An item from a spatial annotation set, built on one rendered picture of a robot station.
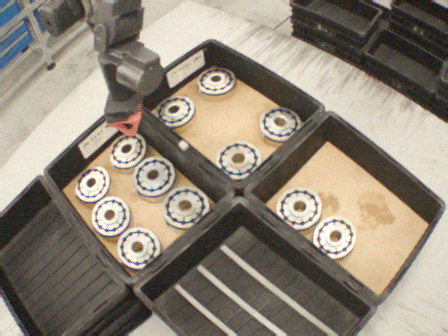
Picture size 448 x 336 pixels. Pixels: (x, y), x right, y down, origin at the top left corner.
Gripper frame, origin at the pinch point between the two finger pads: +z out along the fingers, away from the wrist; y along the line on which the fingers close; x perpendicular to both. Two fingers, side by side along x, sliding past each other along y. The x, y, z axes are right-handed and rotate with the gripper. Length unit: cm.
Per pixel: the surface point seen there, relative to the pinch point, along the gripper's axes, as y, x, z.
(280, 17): 174, -44, 109
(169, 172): 0.7, -3.6, 20.5
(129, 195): -3.4, 6.6, 23.4
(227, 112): 19.5, -16.1, 23.6
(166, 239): -14.6, -3.2, 23.1
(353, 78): 45, -57, 37
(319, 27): 99, -56, 57
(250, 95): 25.1, -22.0, 23.7
